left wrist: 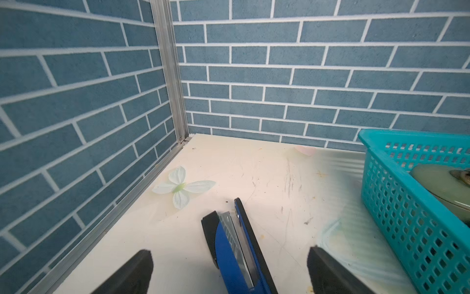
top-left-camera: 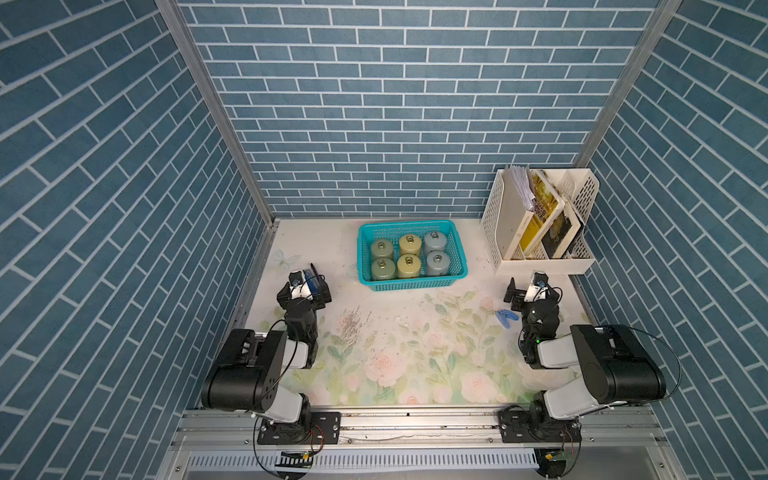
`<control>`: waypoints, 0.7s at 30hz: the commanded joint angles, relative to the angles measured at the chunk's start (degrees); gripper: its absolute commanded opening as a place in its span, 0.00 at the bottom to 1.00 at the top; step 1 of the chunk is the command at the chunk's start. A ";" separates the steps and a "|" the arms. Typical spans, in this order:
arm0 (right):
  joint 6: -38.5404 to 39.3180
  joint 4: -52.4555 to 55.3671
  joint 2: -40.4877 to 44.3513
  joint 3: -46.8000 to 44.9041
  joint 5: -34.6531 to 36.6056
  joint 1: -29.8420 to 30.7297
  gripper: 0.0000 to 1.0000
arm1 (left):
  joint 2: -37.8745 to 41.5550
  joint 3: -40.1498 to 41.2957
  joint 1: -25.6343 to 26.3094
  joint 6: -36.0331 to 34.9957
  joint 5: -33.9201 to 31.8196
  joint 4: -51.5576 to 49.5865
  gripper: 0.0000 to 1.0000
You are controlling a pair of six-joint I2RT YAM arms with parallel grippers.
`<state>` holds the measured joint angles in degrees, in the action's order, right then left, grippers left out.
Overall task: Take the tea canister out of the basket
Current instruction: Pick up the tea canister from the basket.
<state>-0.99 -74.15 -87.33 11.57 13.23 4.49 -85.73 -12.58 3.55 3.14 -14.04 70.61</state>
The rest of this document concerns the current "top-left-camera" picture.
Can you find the grey-blue tea canister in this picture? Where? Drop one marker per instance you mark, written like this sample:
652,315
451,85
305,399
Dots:
434,241
437,263

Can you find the aluminium front rail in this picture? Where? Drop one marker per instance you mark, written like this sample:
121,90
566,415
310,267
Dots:
424,427

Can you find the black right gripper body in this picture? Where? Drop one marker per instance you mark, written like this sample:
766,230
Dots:
516,297

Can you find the blue plastic clip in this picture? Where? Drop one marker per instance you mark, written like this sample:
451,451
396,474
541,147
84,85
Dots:
506,317

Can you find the yellow-green tea canister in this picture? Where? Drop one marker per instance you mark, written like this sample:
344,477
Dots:
410,244
408,267

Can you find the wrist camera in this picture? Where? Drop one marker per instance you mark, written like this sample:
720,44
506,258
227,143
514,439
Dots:
296,285
539,284

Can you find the yellow cover book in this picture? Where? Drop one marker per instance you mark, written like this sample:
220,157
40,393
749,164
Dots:
547,206

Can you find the white binder with papers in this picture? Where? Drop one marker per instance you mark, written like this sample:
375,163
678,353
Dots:
515,211

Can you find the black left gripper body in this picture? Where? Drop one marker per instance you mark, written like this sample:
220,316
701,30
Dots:
285,297

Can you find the dark green tea canister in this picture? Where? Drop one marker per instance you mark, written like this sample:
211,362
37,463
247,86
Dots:
383,269
382,249

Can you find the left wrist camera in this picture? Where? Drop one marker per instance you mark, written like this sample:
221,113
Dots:
296,285

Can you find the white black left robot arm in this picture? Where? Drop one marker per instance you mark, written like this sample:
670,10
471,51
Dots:
246,374

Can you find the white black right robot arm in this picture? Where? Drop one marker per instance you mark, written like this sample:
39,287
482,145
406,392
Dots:
615,369

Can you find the white perforated file holder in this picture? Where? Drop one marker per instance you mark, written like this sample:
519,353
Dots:
584,186

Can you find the teal plastic basket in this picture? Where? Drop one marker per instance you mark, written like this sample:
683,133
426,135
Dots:
393,231

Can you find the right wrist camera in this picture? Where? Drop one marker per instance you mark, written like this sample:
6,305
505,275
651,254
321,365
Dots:
539,284

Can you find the dark cover book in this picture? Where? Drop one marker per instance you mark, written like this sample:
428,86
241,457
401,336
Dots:
562,232

